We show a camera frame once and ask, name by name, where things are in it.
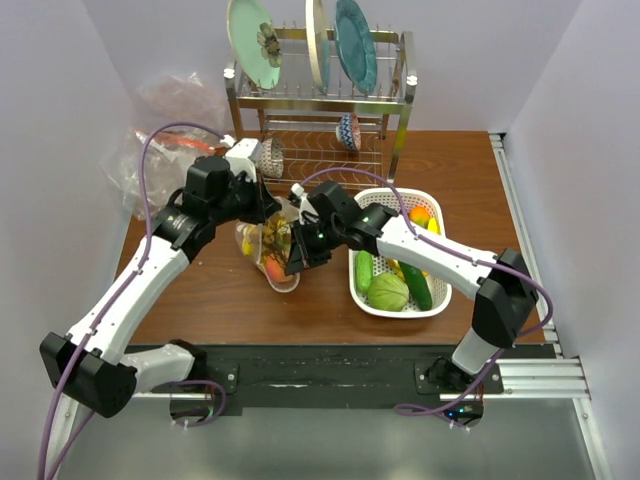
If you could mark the green cabbage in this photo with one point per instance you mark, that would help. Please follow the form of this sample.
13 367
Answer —
388 292

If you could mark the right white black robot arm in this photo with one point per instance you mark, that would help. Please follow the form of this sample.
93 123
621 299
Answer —
499 284

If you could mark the yellow banana pair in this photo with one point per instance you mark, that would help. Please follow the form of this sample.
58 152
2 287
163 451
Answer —
429 224

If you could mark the mint green flower plate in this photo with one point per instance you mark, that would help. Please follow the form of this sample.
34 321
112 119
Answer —
254 42

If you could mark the brown patterned bowl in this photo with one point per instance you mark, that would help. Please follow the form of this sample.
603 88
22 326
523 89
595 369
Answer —
271 160

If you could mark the dark green cucumber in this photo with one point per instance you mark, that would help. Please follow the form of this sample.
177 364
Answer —
418 286

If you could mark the toy mango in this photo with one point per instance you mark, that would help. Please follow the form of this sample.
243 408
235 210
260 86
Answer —
420 216

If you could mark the pile of clear plastic bags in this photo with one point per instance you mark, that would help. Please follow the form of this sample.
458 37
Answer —
201 117

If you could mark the light green bumpy gourd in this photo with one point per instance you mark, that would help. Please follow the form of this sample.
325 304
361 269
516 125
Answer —
364 271

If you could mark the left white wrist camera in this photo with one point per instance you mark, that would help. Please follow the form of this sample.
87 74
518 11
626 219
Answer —
245 152

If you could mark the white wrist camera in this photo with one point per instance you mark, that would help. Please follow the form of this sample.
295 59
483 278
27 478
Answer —
297 195
245 152

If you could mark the steel dish rack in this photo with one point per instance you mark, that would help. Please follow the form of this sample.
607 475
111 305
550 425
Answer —
305 120

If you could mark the cream rimmed plate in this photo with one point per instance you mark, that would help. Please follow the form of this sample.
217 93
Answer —
316 27

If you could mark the teal blue plate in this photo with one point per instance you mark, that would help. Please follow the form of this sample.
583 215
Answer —
355 46

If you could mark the yellow banana bunch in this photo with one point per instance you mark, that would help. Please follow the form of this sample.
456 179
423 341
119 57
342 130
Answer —
250 245

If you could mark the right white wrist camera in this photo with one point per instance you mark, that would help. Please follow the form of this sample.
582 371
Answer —
297 195

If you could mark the clear zip top bag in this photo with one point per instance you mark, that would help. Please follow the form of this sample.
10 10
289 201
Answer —
242 229

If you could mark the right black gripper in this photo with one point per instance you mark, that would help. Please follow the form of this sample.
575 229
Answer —
303 256

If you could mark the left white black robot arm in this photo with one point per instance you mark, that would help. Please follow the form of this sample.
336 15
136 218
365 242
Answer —
89 364

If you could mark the blue patterned bowl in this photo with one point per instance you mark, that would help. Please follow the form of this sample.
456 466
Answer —
348 132

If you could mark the toy peach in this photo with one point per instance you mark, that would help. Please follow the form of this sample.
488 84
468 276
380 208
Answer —
275 271

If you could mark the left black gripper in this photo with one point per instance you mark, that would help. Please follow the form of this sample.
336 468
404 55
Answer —
265 205

